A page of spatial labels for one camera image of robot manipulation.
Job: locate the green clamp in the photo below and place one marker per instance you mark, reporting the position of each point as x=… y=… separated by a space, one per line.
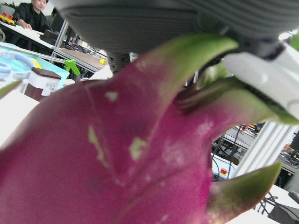
x=71 y=66

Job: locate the yellow toy vehicle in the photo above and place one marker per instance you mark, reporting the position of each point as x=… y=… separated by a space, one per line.
x=7 y=18

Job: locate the person in black shirt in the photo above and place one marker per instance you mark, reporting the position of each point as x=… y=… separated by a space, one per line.
x=30 y=15

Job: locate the small yellow block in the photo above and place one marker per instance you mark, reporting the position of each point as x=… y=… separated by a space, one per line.
x=102 y=61

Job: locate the aluminium post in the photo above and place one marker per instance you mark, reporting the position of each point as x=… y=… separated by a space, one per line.
x=264 y=149

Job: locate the grey white left robot hand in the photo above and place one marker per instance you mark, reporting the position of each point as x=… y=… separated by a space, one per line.
x=163 y=21

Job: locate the teal tray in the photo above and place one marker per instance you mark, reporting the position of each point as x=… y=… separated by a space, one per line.
x=44 y=64

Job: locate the red dragon fruit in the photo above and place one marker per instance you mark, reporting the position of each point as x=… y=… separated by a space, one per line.
x=105 y=151

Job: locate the brown lidded white container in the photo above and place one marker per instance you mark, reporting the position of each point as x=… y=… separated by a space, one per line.
x=43 y=84

